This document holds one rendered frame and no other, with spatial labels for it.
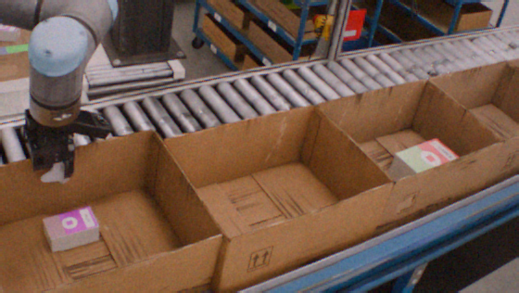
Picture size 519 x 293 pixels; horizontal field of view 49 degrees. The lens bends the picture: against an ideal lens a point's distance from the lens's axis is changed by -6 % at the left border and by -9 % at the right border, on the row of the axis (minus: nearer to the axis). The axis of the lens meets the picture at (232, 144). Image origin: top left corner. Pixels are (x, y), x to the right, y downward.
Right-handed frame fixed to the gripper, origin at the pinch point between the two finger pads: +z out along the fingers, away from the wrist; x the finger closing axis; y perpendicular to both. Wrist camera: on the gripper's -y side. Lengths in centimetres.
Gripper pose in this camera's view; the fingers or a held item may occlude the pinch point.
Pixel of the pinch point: (63, 175)
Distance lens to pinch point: 121.4
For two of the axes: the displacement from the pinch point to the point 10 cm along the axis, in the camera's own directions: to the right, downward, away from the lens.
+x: 4.5, 7.5, -4.9
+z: -2.3, 6.3, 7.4
